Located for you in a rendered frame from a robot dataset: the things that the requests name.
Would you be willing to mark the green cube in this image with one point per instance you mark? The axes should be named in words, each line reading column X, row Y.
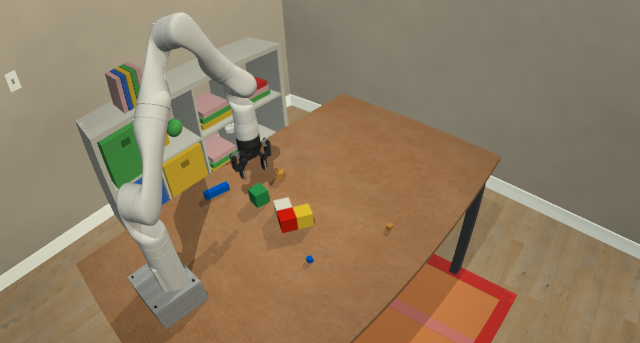
column 258, row 195

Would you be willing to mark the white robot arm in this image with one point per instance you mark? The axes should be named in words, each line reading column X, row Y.
column 142, row 203

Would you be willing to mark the orange cube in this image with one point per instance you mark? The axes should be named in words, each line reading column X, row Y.
column 279, row 174

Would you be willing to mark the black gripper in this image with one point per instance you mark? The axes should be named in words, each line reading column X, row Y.
column 245, row 154

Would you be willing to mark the red cube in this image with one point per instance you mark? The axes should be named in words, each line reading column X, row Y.
column 288, row 220

